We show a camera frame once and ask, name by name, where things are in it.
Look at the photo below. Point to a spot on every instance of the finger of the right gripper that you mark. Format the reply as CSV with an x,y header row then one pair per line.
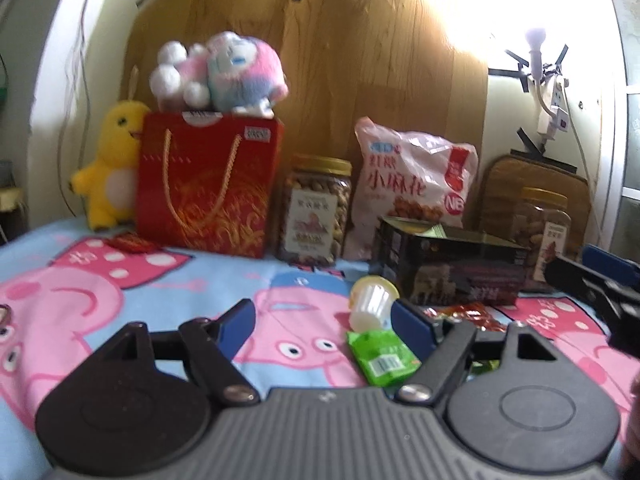
x,y
616,305
625,272

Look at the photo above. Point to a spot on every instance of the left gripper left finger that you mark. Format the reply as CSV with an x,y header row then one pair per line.
x,y
211,346

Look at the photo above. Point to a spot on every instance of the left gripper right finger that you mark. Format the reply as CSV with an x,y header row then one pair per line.
x,y
441,345

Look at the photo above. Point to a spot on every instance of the green snack packet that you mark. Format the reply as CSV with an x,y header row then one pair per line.
x,y
383,358

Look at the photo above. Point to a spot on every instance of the white jelly cup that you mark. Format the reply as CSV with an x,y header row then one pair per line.
x,y
370,301

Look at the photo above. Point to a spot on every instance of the black open tin box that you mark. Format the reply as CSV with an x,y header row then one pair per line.
x,y
433,265

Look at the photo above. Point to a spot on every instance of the pecan jar gold lid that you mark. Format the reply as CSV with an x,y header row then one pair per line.
x,y
541,224

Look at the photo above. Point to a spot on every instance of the small red packet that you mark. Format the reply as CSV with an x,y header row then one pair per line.
x,y
132,244

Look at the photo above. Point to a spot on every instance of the white power strip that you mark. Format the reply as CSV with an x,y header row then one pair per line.
x,y
553,117

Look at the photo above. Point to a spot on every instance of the cartoon pig bedsheet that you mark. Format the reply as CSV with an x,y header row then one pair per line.
x,y
93,382

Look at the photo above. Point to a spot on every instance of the red gift bag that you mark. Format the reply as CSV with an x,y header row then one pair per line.
x,y
205,181

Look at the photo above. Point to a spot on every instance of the pink snack bag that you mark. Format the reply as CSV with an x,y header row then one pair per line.
x,y
409,175

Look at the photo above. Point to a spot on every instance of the cashew jar gold lid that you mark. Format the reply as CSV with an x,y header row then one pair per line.
x,y
315,201

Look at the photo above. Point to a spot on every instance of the yellow duck plush toy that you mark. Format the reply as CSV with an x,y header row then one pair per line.
x,y
109,183

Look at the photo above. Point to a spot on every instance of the white light bulb lamp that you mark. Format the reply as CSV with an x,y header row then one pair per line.
x,y
535,38

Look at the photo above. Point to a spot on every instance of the pink white plush toy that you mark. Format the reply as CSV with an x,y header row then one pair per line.
x,y
230,74

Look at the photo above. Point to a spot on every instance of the wooden board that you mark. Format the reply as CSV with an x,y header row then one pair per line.
x,y
387,60

